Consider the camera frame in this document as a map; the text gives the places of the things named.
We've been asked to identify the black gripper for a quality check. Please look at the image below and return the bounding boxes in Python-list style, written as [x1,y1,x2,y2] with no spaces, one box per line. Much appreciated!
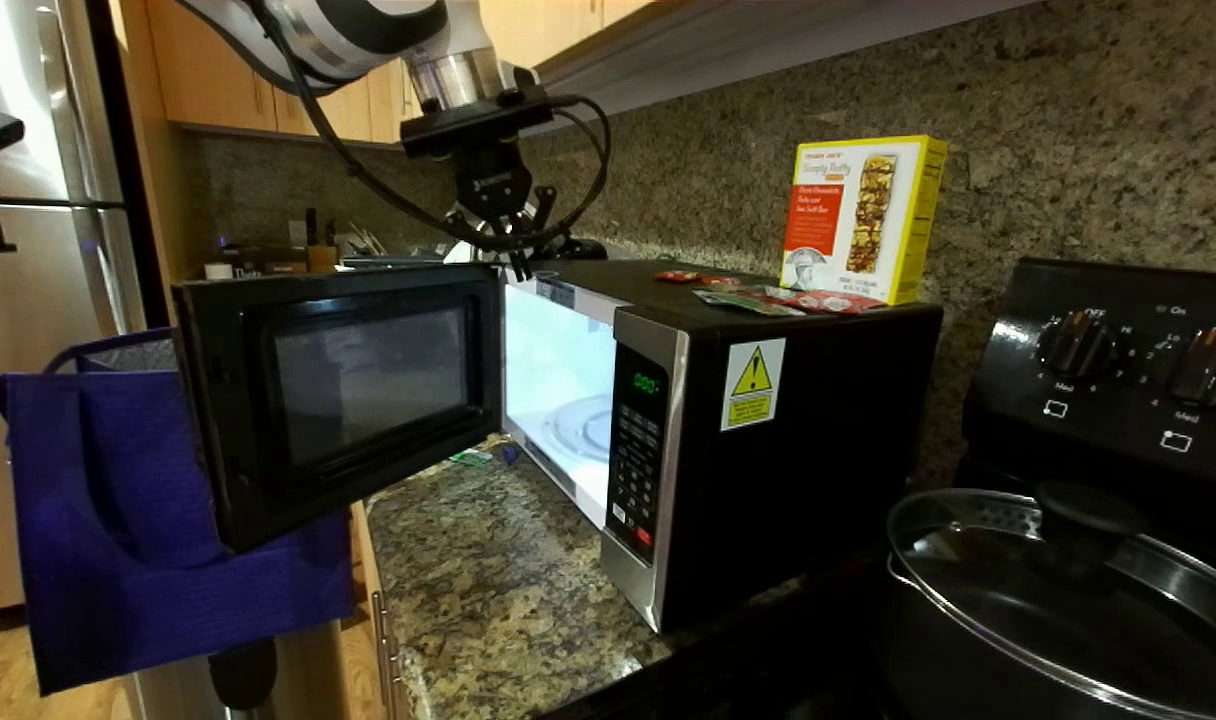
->
[447,136,566,270]

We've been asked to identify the glass microwave turntable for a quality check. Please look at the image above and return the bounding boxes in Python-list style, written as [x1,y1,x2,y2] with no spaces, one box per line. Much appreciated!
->
[536,398,619,468]

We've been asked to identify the black microwave door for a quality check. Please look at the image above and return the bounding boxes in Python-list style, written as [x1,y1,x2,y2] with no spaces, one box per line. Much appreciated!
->
[168,261,509,556]

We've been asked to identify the small green object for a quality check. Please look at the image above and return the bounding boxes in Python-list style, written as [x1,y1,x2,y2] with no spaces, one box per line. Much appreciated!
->
[445,443,499,482]

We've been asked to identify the black microwave oven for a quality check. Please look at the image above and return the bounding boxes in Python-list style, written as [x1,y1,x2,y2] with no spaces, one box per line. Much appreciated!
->
[497,256,948,641]

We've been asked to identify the small brown container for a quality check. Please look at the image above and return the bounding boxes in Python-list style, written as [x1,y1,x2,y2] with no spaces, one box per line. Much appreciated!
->
[300,234,343,280]

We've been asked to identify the dark foil packet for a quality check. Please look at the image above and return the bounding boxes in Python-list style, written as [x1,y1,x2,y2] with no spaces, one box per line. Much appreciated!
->
[691,275,808,321]

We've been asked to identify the yellow warning sticker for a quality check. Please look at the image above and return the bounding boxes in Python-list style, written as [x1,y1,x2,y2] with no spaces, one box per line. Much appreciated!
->
[717,337,792,437]

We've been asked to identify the yellow food box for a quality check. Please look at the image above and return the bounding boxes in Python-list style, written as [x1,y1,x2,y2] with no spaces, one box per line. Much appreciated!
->
[777,131,953,311]

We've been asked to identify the wooden base cabinet door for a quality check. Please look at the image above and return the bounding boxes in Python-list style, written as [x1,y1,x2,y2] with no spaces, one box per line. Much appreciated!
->
[328,499,399,720]

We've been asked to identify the blue cloth towel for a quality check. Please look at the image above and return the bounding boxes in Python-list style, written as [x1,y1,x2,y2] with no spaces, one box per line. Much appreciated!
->
[0,329,366,700]

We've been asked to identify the stainless steel refrigerator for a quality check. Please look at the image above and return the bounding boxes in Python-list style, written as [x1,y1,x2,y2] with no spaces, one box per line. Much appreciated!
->
[0,0,154,623]

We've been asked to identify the black stand pole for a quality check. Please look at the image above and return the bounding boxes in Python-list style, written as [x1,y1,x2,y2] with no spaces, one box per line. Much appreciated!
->
[209,632,285,720]

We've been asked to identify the black stove knob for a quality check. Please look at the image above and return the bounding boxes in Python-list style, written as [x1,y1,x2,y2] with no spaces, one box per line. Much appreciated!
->
[1035,309,1120,392]
[1164,323,1216,411]

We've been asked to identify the black frying pan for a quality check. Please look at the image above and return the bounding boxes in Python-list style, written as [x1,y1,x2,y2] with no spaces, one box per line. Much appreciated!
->
[875,493,1216,720]

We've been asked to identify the black electric stove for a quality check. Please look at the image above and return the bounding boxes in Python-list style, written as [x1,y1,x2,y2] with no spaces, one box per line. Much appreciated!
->
[536,253,1216,720]

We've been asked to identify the glass pan lid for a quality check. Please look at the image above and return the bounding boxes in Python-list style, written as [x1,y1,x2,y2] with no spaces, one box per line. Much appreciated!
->
[883,482,1216,716]

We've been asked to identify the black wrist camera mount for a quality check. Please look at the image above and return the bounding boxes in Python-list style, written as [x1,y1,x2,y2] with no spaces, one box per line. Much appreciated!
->
[395,80,562,164]

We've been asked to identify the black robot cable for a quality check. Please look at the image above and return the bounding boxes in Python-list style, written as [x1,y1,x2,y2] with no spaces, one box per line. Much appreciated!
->
[240,0,619,265]

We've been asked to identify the wooden wall cabinet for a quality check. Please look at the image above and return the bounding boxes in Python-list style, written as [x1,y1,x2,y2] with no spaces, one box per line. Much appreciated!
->
[478,0,1042,120]
[116,0,425,149]

